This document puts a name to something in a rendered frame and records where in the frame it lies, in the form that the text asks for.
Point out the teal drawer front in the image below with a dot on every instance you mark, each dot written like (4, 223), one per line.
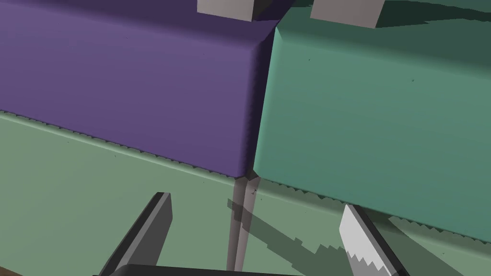
(364, 122)

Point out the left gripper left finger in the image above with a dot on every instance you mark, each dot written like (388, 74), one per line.
(151, 230)

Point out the purple drawer front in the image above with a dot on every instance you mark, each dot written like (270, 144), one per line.
(134, 88)

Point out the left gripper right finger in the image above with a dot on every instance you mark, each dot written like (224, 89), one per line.
(362, 241)

